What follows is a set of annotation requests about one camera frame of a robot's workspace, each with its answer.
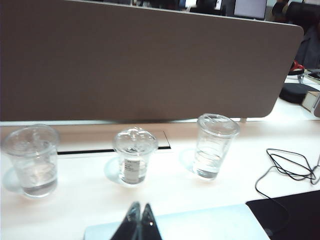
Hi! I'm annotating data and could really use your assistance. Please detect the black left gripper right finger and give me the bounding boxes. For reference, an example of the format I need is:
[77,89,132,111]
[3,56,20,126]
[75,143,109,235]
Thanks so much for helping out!
[139,202,164,240]

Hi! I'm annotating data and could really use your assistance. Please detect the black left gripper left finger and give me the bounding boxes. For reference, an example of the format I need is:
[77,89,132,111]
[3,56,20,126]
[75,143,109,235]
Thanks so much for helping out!
[109,201,141,240]

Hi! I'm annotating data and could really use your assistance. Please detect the tall clear plastic cup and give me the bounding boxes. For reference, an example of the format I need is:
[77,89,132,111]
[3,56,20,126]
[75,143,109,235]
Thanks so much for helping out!
[192,113,241,181]

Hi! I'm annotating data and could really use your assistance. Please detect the silver Dell laptop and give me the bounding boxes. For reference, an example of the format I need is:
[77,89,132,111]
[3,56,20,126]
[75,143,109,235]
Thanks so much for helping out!
[83,203,272,240]

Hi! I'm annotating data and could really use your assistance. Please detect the small clear labelled plastic cup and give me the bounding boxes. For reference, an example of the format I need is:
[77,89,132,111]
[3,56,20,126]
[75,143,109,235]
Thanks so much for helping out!
[112,126,159,186]

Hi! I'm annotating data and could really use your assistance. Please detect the wide clear plastic cup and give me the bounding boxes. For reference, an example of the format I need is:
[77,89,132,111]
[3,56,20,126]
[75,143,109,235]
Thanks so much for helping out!
[2,124,60,200]

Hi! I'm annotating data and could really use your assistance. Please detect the black mouse pad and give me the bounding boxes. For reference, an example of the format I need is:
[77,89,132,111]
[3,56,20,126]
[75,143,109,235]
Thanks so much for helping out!
[246,190,320,240]

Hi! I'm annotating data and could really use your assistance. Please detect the large brown desk partition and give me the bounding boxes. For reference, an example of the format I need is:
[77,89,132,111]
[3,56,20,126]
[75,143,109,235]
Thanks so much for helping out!
[0,0,305,124]

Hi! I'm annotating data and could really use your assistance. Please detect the black round pouch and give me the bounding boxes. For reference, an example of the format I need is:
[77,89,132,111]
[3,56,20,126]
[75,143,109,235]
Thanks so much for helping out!
[279,83,320,104]

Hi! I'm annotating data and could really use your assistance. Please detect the cardboard box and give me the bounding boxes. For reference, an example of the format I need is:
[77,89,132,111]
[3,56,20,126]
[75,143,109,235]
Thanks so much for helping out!
[301,91,320,114]

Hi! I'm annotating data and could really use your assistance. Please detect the grey jacket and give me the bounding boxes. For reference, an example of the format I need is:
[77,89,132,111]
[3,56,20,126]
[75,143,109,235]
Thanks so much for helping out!
[294,24,320,70]

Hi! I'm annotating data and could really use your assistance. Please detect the bright background monitor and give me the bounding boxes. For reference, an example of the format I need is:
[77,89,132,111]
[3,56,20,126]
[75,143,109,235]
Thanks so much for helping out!
[233,0,268,20]

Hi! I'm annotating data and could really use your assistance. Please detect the black office chair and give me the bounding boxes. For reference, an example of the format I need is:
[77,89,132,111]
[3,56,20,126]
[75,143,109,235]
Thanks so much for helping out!
[284,1,320,26]

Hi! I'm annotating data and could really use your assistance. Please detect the thin black mouse cable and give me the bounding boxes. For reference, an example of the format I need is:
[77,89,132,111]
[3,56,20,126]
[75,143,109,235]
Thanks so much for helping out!
[255,148,320,201]

